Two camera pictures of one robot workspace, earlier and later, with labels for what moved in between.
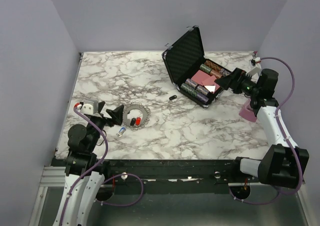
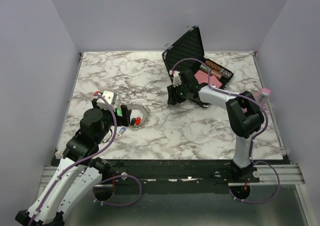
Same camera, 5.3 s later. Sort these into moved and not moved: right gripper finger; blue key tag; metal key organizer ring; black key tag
Moved: right gripper finger
Not moved: metal key organizer ring; black key tag; blue key tag
